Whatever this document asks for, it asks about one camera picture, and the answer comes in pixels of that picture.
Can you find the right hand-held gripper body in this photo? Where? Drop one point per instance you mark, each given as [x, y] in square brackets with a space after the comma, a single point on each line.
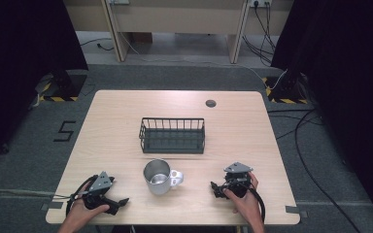
[237, 180]

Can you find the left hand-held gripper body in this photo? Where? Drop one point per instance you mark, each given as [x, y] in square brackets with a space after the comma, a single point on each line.
[100, 185]

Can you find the person's right hand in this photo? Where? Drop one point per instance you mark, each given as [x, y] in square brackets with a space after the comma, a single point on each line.
[247, 205]

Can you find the person's left hand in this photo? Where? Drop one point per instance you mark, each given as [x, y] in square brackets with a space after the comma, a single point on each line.
[83, 210]

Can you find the stainless steel mug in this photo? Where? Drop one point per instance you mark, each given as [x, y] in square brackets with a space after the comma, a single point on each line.
[158, 178]

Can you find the grey tape strip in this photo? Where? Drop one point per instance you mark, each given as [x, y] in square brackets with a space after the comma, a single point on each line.
[53, 205]
[295, 211]

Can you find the black tape numeral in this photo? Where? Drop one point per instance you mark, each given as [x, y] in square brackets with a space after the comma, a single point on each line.
[65, 131]

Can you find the grey round table grommet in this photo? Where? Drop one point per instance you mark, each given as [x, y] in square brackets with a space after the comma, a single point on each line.
[210, 103]

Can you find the black stand base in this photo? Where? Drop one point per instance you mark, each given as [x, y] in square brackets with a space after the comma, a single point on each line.
[287, 90]
[65, 84]

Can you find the black curtain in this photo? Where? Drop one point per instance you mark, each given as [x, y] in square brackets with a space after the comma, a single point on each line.
[346, 81]
[19, 64]

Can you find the white power strip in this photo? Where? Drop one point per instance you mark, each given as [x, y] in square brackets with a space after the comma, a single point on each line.
[260, 2]
[119, 1]

